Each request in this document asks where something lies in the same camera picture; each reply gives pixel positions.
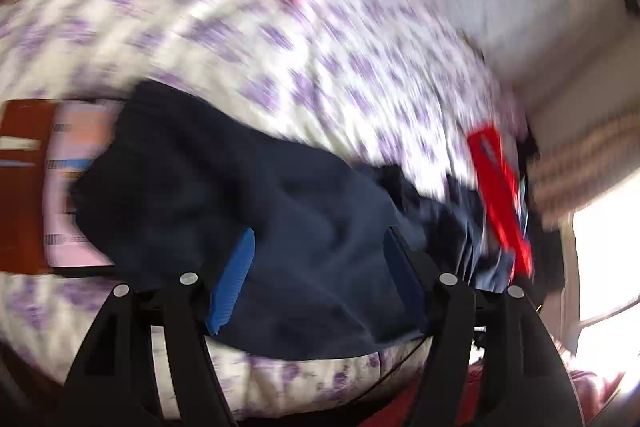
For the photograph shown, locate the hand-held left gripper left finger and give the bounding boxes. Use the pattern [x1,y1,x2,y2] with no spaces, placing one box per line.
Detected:
[57,227,257,427]

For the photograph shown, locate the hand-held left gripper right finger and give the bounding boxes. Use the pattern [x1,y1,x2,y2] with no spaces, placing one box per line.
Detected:
[382,226,583,427]

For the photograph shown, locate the navy pants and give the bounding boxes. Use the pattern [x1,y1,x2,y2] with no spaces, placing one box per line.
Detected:
[70,79,521,360]

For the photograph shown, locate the red cloth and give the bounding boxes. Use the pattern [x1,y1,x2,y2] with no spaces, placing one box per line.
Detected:
[357,367,488,427]

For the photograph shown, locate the bright window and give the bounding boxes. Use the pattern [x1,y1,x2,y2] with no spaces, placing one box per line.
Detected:
[570,187,640,388]

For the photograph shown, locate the pink and white box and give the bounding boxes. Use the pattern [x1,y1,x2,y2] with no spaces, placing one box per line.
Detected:
[44,101,123,269]

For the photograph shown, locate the pink striped cloth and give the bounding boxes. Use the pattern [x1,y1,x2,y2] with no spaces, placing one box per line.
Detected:
[567,367,628,427]

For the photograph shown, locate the purple floral bedsheet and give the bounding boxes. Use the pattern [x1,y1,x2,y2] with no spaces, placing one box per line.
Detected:
[0,0,531,423]

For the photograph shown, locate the brown wooden cabinet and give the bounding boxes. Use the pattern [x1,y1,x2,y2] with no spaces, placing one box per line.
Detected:
[0,99,58,275]

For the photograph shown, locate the black cable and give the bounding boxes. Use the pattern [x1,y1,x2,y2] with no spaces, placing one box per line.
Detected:
[350,337,433,408]

